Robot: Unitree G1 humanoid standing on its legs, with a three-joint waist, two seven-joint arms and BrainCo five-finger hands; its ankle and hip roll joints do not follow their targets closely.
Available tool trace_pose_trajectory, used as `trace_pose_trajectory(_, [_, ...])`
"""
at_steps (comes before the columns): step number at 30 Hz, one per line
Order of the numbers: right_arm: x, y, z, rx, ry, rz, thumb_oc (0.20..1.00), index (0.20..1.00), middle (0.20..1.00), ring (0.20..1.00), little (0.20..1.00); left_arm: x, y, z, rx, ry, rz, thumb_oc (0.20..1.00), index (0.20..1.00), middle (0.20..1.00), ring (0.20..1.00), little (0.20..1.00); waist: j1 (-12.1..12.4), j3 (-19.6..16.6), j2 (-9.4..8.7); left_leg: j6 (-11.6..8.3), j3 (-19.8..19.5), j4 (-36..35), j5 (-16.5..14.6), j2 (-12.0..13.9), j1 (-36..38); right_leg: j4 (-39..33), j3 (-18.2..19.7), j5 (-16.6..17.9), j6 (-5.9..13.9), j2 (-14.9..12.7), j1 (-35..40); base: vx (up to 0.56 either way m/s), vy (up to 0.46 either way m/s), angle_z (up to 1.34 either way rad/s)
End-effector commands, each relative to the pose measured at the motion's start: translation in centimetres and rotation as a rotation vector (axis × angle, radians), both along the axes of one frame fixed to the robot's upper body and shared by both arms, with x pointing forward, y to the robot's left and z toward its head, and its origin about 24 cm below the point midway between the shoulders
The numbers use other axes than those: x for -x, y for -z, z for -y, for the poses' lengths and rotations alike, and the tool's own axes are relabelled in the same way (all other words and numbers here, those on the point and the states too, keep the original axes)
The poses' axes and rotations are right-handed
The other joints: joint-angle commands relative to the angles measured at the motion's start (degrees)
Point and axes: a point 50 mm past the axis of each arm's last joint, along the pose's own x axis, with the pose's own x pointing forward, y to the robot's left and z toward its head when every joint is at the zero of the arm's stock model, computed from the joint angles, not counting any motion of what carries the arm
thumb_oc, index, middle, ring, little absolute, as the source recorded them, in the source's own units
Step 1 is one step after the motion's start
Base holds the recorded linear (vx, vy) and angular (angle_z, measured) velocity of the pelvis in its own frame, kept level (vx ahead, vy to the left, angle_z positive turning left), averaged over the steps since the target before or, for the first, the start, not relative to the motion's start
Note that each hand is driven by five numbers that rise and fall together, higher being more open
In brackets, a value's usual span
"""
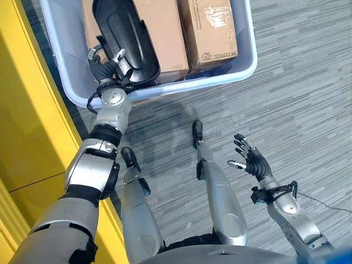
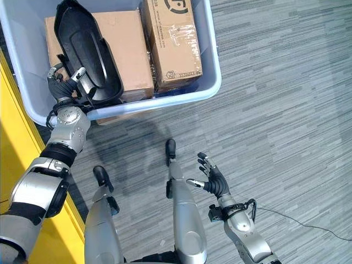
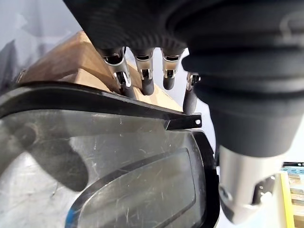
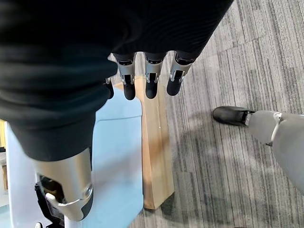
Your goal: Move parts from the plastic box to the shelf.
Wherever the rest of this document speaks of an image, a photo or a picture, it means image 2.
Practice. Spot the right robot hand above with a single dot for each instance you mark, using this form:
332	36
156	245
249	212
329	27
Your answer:
215	182

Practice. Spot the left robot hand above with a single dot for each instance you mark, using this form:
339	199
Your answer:
61	87

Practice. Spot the black sole-shaped part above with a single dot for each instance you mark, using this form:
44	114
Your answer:
87	52

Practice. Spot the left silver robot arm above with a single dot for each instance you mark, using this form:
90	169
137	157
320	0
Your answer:
45	176

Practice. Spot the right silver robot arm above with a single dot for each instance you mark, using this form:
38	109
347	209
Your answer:
243	231

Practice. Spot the light blue plastic box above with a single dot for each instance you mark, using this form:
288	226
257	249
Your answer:
115	55

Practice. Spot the plain brown cardboard box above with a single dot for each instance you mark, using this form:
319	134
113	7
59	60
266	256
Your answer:
126	52

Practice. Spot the printed brown cardboard box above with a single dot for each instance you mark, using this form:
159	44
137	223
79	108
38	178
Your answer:
173	41

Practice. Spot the right silver robot leg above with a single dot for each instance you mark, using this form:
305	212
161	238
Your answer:
184	209

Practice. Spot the silver robot leg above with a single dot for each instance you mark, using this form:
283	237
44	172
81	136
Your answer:
184	209
103	217

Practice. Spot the left silver robot leg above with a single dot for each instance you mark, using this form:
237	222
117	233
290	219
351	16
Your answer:
103	217

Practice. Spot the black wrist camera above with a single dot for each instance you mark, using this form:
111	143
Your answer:
214	214

